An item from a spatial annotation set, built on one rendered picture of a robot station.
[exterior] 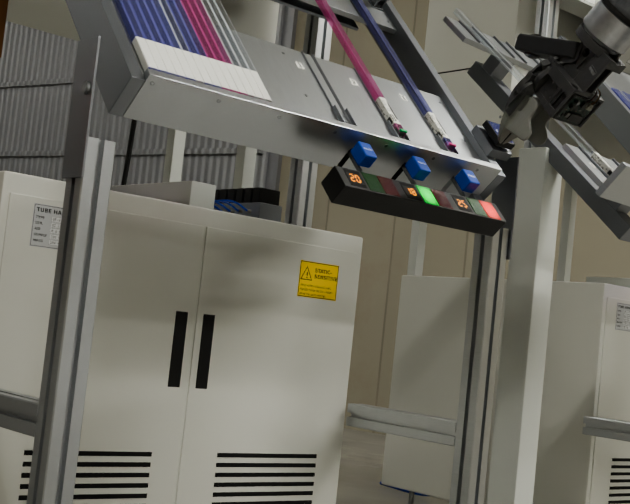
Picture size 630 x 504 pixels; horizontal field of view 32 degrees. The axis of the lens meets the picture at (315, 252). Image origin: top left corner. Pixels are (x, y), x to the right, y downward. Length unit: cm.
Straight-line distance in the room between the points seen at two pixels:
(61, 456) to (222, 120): 47
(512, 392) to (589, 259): 293
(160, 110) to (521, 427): 93
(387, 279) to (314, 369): 343
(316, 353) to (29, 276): 56
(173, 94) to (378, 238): 406
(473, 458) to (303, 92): 64
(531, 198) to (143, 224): 72
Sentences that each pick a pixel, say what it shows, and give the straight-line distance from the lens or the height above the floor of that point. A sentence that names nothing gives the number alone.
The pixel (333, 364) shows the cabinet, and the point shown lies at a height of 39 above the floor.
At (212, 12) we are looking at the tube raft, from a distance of 162.
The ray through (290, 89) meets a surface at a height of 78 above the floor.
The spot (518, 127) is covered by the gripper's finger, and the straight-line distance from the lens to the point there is 165.
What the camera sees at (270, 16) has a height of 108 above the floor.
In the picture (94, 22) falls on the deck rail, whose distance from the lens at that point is 147.
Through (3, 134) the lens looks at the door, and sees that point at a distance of 738.
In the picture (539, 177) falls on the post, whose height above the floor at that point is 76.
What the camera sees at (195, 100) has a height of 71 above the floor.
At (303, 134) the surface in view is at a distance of 153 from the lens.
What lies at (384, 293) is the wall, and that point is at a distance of 536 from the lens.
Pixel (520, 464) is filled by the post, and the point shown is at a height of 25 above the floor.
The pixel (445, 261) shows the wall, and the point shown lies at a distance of 521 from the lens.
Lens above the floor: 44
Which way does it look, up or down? 4 degrees up
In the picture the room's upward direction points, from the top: 6 degrees clockwise
